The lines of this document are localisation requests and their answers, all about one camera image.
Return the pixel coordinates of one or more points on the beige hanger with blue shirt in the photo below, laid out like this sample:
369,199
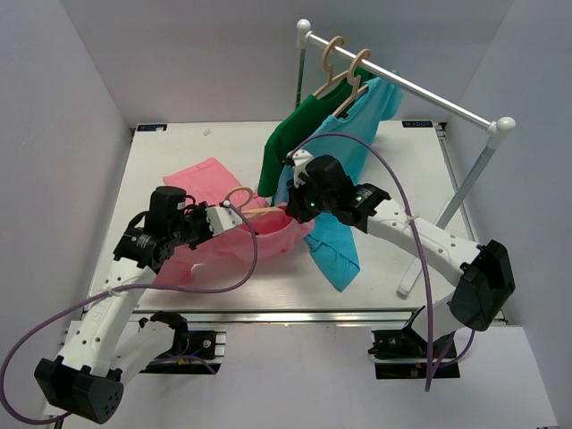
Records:
357,88

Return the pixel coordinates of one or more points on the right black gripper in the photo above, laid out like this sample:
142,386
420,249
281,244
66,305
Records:
294,208

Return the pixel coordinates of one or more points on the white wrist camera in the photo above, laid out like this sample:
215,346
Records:
297,160
223,218

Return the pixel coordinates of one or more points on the beige plastic hanger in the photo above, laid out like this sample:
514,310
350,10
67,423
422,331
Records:
251,213

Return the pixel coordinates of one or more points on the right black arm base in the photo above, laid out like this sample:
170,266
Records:
397,357

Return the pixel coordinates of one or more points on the green t shirt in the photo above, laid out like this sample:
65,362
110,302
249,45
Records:
314,115

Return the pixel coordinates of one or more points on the beige hanger with green shirt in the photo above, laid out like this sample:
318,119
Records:
329,67

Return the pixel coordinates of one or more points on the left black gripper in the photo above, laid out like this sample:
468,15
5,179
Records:
200,212

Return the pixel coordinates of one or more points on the pink t shirt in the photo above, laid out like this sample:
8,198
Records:
210,182

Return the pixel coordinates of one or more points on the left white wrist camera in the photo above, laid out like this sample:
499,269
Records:
223,218

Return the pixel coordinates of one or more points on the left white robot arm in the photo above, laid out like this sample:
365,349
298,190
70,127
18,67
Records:
88,376

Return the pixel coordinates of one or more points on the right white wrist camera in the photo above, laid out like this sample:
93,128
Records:
297,160

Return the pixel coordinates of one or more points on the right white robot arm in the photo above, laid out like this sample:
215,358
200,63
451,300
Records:
481,275

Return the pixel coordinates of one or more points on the light blue t shirt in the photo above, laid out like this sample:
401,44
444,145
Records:
331,244

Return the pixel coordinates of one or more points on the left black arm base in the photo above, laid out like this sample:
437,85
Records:
197,351

